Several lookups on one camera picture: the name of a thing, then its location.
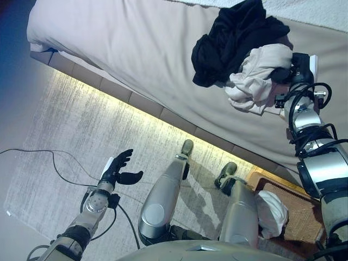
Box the brown wicker basket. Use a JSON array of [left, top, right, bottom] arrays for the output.
[[246, 170, 327, 261]]

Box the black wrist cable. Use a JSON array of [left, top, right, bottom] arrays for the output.
[[287, 82, 339, 158], [80, 187, 141, 250]]

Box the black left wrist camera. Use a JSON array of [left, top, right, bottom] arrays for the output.
[[108, 193, 121, 210]]

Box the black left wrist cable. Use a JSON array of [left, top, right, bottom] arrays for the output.
[[80, 187, 141, 250]]

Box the pale pink garment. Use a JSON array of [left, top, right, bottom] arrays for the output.
[[224, 43, 294, 116]]

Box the silver left robot leg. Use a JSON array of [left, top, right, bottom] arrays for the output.
[[138, 139, 194, 247]]

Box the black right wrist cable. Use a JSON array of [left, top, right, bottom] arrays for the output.
[[287, 82, 339, 158]]

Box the black garment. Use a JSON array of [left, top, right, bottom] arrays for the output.
[[191, 0, 294, 88]]

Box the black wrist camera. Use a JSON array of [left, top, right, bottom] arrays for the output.
[[108, 193, 121, 210], [274, 93, 287, 109]]

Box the thin black floor cable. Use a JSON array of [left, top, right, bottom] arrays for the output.
[[0, 148, 98, 188]]

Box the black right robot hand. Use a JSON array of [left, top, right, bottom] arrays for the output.
[[271, 53, 319, 85]]

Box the bed with white cover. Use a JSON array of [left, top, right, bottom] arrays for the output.
[[27, 0, 348, 181]]

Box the silver robot leg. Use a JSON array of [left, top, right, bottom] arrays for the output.
[[214, 161, 260, 250], [138, 139, 194, 247]]

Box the white garment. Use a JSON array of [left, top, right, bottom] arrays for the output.
[[255, 190, 289, 240]]

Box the silver right robot leg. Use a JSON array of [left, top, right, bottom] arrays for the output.
[[214, 161, 260, 250]]

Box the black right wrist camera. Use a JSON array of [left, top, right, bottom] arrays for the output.
[[274, 93, 287, 109]]

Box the brown padded bed frame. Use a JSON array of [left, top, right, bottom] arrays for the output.
[[29, 50, 303, 186]]

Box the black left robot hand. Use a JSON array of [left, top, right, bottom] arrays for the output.
[[99, 148, 144, 188]]

